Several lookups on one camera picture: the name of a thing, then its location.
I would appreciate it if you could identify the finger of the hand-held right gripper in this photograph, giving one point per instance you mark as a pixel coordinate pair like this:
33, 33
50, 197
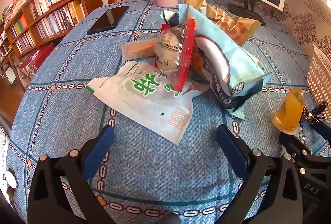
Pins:
292, 145
320, 127

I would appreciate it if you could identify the black tablet stand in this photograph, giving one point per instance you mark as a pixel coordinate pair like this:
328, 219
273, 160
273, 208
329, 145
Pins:
248, 7

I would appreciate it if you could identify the patterned cream curtain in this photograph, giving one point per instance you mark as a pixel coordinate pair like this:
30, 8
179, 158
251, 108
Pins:
305, 7

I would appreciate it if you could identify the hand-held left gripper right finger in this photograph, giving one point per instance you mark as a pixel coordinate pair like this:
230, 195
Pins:
232, 149

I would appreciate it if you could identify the white wristwatch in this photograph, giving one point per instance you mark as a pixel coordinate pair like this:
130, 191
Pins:
10, 178

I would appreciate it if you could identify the golden crinkled snack packet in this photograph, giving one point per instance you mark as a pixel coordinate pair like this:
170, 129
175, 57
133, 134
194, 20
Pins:
232, 25

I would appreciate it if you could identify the tan bar snack packet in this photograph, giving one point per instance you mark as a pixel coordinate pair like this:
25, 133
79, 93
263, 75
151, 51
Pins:
137, 49

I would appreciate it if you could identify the white perforated plastic basket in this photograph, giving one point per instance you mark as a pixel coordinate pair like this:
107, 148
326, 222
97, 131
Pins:
319, 76

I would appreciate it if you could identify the red box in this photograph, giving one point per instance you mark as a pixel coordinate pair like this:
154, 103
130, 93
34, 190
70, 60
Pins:
36, 58

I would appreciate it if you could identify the orange jelly cup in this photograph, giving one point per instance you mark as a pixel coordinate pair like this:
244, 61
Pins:
289, 110

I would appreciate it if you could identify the blue checked tablecloth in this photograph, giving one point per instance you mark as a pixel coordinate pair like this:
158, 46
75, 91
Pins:
155, 175

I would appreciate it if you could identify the white green-print snack packet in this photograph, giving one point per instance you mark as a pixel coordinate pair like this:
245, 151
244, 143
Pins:
144, 100

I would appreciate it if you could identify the red-edged clear snack packet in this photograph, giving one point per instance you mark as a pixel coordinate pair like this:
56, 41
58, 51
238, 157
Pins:
168, 45

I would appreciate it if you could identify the clear packet of brown snacks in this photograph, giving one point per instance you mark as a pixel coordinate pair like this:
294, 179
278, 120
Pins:
197, 61

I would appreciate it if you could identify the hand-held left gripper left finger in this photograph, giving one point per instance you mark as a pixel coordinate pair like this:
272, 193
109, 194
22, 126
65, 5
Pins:
99, 146

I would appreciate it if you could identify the light blue snack packet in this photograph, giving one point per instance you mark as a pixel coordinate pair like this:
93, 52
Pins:
232, 63

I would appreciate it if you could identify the dark patterned candy wrapper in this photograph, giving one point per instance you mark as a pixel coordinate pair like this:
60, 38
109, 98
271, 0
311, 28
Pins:
319, 110

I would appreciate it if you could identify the black smartphone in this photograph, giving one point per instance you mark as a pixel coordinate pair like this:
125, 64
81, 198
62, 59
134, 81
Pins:
108, 19

